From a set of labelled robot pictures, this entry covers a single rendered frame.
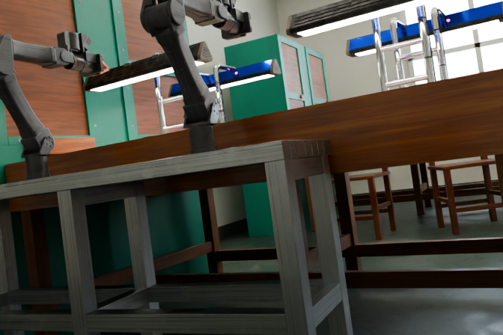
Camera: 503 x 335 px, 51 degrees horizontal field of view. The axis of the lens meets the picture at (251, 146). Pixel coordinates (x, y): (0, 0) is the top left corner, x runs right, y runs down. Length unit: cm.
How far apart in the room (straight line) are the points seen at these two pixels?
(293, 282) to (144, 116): 189
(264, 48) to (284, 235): 383
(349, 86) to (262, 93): 238
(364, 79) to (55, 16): 494
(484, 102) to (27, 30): 185
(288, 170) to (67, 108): 158
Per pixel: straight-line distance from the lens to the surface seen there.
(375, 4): 167
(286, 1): 743
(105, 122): 262
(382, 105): 131
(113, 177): 128
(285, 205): 106
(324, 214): 130
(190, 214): 307
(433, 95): 129
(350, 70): 697
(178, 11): 131
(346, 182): 259
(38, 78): 243
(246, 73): 248
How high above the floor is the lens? 62
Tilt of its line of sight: 2 degrees up
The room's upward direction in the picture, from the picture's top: 8 degrees counter-clockwise
